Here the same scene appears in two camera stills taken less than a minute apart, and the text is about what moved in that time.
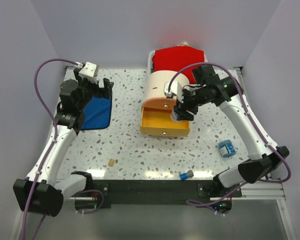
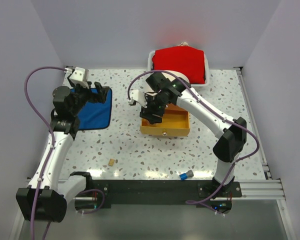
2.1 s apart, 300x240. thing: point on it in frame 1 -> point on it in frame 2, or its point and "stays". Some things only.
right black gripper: (182, 113) -> (147, 114)
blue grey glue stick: (184, 176) stays
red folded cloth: (175, 58) stays
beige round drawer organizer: (156, 119) stays
